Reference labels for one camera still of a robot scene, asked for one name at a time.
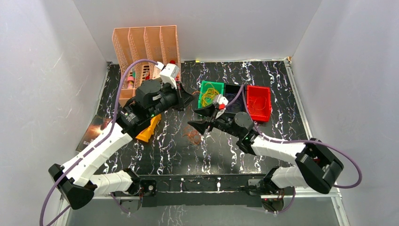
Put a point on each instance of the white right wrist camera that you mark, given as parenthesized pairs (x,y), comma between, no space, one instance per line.
(220,102)

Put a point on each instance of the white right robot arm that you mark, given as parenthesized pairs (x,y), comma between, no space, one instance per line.
(312,165)

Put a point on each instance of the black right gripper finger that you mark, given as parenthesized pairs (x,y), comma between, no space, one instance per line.
(202,126)
(207,111)

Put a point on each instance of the dark illustrated book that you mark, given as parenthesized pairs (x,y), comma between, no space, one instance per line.
(95,128)

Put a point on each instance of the green plastic bin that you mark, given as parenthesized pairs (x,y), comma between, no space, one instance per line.
(208,91)

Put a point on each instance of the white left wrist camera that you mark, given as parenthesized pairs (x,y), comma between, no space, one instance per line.
(168,73)

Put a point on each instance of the peach desk file organizer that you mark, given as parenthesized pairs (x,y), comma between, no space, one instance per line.
(157,43)

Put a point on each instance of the yellow plastic bin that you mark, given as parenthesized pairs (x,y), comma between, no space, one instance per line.
(147,133)

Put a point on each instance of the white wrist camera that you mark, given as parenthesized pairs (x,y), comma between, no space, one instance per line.
(168,73)
(220,102)

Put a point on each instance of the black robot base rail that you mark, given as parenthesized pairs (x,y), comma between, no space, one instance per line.
(249,190)

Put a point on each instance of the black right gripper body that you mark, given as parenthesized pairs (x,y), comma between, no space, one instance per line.
(224,123)

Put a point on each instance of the black plastic bin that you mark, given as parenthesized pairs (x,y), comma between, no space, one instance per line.
(231,90)

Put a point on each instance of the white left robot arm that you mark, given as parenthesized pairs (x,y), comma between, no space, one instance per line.
(76,179)

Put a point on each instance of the red plastic bin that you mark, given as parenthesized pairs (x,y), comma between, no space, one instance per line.
(258,100)

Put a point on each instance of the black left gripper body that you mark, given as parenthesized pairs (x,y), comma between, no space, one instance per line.
(180,98)

